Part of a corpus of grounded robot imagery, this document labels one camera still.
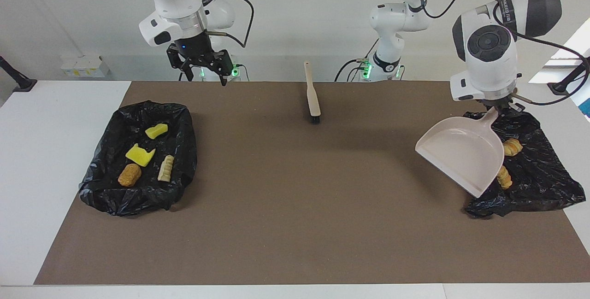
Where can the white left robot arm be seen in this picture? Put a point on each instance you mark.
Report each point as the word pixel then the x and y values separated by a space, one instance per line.
pixel 488 45

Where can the pale ridged pastry toy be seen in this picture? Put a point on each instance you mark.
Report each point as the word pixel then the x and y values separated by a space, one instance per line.
pixel 166 169

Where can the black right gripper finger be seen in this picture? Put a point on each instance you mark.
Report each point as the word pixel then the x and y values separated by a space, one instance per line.
pixel 225 78
pixel 186 72

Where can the beige plastic dustpan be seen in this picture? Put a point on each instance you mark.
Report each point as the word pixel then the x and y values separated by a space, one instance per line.
pixel 461 151

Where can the beige brush with black bristles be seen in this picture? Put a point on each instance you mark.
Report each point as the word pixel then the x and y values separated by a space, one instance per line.
pixel 313 101

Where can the yellow rounded sponge piece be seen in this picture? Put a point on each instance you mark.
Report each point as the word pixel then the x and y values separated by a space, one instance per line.
pixel 156 131

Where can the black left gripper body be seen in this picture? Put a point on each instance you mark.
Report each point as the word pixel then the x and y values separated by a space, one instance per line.
pixel 509 106

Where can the black bag lined bin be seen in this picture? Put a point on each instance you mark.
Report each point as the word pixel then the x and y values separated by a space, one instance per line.
pixel 101 197

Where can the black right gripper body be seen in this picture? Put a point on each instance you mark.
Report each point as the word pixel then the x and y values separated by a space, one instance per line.
pixel 196 52

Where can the orange striped croissant toy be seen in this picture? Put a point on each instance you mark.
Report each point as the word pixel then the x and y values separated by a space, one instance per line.
pixel 513 147

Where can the black trash bag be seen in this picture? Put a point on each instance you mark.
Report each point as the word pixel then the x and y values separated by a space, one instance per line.
pixel 544 174

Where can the yellow notched sponge piece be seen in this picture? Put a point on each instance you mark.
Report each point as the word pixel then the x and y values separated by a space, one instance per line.
pixel 139 155

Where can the white wall socket box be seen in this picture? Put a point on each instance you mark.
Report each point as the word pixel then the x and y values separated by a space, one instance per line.
pixel 85 67

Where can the brown table mat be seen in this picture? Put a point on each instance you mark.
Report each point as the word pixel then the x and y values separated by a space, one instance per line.
pixel 295 243

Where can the brown bread roll toy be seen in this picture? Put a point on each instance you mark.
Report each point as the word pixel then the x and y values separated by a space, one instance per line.
pixel 130 175

